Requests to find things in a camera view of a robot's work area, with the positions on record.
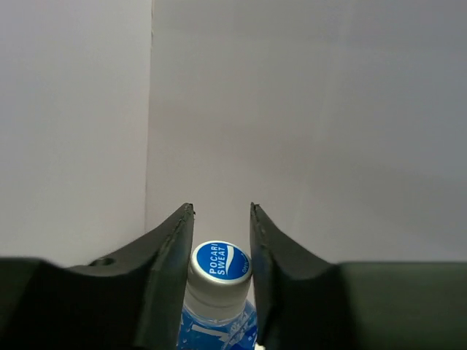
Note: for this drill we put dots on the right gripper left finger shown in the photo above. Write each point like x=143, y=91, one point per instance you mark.
x=129, y=299

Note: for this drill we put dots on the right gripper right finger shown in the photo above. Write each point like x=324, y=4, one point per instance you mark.
x=305, y=302

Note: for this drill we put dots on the Pocari Sweat blue bottle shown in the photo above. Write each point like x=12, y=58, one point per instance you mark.
x=216, y=313

